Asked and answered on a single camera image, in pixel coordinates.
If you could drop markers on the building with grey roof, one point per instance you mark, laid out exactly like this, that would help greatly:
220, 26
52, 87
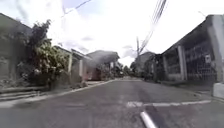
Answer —
101, 59

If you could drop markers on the distant trees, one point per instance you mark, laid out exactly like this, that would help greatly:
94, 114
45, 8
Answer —
126, 70

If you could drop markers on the utility pole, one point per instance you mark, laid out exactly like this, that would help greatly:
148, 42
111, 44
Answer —
137, 50

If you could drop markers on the grey gabled building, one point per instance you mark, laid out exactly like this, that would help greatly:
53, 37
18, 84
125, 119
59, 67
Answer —
145, 61

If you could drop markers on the pink building with pale posts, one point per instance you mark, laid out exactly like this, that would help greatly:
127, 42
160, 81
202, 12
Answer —
78, 65

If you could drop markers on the grey asphalt road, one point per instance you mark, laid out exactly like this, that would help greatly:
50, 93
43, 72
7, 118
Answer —
100, 108

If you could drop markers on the large green bush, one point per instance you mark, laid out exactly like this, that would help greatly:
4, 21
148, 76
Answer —
46, 63

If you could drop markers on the robot's own part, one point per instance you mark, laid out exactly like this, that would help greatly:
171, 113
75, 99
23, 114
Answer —
147, 120

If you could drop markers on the pale concrete pavement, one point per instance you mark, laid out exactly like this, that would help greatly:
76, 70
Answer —
20, 96

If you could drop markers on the pale concrete block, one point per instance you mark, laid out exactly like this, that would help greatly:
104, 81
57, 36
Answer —
218, 90

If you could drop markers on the grey concrete wall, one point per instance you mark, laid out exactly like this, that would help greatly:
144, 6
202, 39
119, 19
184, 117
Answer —
10, 50

